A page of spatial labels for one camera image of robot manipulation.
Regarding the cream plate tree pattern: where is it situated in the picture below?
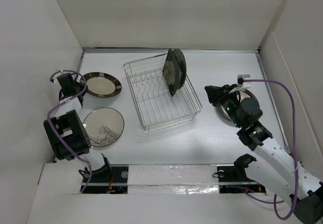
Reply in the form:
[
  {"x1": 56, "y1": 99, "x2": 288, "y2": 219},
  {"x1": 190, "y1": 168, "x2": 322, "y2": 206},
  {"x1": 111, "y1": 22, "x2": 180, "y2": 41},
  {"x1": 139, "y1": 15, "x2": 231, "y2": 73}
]
[{"x1": 83, "y1": 107, "x2": 125, "y2": 147}]

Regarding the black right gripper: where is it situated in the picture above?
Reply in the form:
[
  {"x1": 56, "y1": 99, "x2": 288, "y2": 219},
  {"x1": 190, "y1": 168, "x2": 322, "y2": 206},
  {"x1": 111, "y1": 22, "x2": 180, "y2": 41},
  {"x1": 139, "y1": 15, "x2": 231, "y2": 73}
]
[{"x1": 204, "y1": 84, "x2": 242, "y2": 128}]

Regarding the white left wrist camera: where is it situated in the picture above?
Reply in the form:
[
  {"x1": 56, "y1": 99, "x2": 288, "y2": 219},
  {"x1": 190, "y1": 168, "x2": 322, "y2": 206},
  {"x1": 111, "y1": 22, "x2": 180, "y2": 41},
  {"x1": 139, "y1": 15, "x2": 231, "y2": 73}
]
[{"x1": 50, "y1": 70, "x2": 63, "y2": 84}]

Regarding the grey reindeer round plate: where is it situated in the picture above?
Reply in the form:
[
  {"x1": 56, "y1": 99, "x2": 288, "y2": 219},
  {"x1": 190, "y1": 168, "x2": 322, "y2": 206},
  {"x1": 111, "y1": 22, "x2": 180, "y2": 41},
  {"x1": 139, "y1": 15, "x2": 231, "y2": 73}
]
[{"x1": 173, "y1": 48, "x2": 187, "y2": 89}]

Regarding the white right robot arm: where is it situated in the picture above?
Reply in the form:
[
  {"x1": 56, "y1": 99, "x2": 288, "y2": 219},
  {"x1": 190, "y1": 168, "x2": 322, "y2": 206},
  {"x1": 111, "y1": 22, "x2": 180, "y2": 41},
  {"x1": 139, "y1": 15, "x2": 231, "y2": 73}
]
[{"x1": 205, "y1": 84, "x2": 322, "y2": 223}]

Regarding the cream plate checkered dark rim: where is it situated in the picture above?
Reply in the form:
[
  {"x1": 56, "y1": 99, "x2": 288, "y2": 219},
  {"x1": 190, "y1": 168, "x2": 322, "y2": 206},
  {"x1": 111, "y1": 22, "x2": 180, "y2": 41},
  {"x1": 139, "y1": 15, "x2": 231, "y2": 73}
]
[{"x1": 79, "y1": 72, "x2": 122, "y2": 98}]

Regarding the cream plate brown rim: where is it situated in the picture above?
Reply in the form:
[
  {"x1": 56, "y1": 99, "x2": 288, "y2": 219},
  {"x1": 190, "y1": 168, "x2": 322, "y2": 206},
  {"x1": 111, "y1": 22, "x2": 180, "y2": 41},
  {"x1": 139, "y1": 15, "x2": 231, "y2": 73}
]
[{"x1": 217, "y1": 89, "x2": 258, "y2": 122}]

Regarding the black floral square plate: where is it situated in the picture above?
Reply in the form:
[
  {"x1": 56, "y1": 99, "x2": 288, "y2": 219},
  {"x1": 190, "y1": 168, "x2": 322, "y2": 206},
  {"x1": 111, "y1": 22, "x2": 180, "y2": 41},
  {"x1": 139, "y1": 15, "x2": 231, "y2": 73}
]
[{"x1": 162, "y1": 48, "x2": 182, "y2": 97}]

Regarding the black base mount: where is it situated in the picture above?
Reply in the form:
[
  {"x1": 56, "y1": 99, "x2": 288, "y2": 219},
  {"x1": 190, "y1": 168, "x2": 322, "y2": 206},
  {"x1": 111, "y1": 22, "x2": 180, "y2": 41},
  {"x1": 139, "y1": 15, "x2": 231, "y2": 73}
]
[
  {"x1": 212, "y1": 165, "x2": 266, "y2": 194},
  {"x1": 79, "y1": 165, "x2": 129, "y2": 194}
]

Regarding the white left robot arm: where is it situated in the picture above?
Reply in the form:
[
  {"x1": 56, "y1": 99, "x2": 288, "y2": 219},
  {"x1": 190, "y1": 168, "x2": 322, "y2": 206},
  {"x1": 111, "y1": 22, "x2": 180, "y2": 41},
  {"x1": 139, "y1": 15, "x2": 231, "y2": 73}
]
[{"x1": 43, "y1": 70, "x2": 113, "y2": 182}]

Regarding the metal wire dish rack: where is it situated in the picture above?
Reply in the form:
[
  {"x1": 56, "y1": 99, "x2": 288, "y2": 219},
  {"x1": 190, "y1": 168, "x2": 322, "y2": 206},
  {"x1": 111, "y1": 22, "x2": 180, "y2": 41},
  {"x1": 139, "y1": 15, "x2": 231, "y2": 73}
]
[{"x1": 124, "y1": 53, "x2": 202, "y2": 132}]

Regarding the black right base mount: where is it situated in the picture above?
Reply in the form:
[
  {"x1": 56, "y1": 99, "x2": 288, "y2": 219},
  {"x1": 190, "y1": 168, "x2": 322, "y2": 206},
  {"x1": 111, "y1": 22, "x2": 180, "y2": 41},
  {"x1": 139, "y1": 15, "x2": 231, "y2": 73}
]
[{"x1": 212, "y1": 165, "x2": 266, "y2": 194}]

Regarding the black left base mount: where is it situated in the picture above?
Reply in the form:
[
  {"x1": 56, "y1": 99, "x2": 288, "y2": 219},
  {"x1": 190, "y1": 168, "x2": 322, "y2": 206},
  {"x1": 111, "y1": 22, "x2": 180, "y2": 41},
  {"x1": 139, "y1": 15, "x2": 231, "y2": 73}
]
[{"x1": 79, "y1": 165, "x2": 129, "y2": 194}]

